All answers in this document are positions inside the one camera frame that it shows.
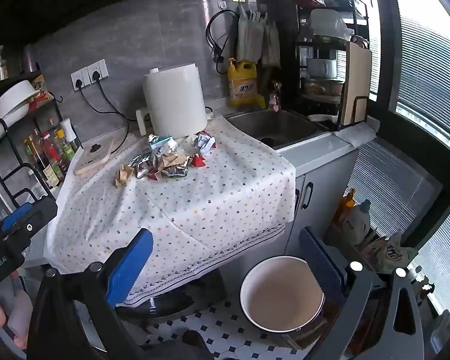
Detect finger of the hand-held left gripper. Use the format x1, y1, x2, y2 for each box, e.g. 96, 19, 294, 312
0, 198, 59, 234

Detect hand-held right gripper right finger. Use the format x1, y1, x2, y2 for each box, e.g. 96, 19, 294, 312
299, 226, 436, 360

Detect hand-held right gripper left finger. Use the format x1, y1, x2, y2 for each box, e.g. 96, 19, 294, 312
26, 228, 155, 360

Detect white round bucket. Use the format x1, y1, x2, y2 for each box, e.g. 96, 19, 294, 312
240, 256, 328, 335

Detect pile of wrappers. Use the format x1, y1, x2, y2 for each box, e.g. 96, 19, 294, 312
114, 146, 210, 189

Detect red white paper sheet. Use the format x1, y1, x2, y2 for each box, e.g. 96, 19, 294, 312
193, 130, 217, 155

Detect black round base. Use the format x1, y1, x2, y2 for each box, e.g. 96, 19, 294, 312
114, 266, 226, 326

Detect grey white spray bottle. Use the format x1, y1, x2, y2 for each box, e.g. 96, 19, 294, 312
341, 199, 373, 245

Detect orange bottle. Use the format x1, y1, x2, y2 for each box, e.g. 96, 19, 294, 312
333, 188, 357, 226

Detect printed refill pouch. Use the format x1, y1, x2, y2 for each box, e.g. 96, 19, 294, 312
356, 232, 418, 272

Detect row of seasoning bottles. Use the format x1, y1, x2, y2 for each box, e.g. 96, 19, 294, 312
22, 118, 83, 189

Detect dotted white tablecloth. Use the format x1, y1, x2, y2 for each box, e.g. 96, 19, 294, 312
45, 114, 297, 308

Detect white kitchen cabinet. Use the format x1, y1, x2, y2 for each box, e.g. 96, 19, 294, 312
277, 116, 380, 257

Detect black seasoning rack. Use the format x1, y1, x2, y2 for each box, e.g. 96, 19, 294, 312
0, 79, 65, 203

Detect white bowl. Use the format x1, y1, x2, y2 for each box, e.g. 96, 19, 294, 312
0, 80, 42, 129

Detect colourful snack packet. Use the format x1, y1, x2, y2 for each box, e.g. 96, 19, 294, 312
30, 75, 55, 107

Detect steel sink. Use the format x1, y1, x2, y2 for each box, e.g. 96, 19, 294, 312
225, 108, 331, 150

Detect white cylindrical appliance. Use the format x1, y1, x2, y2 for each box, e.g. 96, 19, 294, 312
136, 64, 214, 138

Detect black dish rack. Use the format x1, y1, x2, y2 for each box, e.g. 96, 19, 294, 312
294, 0, 373, 133

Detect small pink bottle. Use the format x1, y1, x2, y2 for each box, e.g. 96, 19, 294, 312
268, 80, 283, 112

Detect beige cutting board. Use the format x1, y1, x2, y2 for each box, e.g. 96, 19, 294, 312
339, 41, 373, 127

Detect white mug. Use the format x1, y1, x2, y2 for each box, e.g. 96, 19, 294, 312
307, 59, 338, 79

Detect yellow detergent bottle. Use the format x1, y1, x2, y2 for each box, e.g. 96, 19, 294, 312
227, 57, 267, 108

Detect hanging clear plastic bags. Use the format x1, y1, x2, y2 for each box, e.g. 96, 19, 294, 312
236, 4, 282, 69

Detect white plastic container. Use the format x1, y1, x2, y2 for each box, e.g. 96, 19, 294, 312
309, 8, 355, 38

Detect black power cable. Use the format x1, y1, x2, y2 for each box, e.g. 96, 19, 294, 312
77, 73, 130, 155

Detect white wall socket panel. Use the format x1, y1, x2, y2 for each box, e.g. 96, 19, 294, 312
70, 59, 109, 91

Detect coiled black cable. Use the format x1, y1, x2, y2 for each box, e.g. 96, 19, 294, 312
205, 9, 239, 74

